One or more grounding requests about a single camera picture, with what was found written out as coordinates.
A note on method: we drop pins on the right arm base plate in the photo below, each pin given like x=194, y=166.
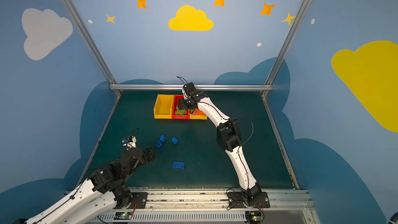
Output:
x=241, y=200

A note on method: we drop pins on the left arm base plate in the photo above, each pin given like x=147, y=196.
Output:
x=137, y=200

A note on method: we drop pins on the right circuit board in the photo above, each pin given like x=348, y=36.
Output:
x=254, y=217

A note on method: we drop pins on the blue 2x4 lego brick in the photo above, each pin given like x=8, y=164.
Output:
x=178, y=165

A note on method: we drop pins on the left circuit board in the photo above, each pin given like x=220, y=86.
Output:
x=123, y=216

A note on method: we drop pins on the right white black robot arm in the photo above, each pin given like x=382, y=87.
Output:
x=228, y=138

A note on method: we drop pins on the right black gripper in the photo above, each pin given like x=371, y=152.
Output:
x=185, y=104

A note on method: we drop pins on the aluminium front rail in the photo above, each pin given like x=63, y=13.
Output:
x=184, y=206

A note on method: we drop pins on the circuit board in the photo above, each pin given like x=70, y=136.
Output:
x=123, y=216
x=254, y=217

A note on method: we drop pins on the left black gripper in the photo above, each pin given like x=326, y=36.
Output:
x=147, y=154

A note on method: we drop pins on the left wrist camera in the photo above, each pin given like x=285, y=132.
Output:
x=129, y=142

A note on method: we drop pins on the left yellow bin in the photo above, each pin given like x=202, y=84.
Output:
x=163, y=106

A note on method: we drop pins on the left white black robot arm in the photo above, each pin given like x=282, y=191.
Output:
x=102, y=191

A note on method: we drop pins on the red middle bin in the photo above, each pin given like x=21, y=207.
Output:
x=175, y=105

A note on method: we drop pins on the yellow bin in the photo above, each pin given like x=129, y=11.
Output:
x=196, y=117
x=163, y=106

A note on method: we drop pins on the long orange lego piece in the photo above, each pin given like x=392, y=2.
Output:
x=198, y=112

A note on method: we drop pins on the right yellow bin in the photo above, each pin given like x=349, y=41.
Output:
x=196, y=117

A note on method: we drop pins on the green 2x4 lego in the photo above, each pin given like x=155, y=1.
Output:
x=180, y=112

